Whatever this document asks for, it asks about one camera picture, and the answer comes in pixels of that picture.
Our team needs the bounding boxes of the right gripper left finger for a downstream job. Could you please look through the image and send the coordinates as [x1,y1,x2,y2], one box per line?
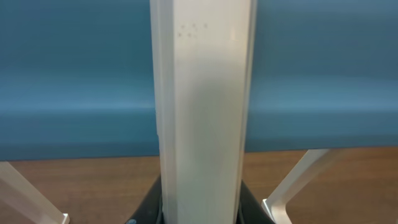
[124,175,164,224]

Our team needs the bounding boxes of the white pipette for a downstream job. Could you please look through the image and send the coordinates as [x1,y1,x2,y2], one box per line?
[149,0,258,224]

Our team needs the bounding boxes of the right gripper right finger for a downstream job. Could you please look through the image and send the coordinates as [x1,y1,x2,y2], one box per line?
[238,180,276,224]

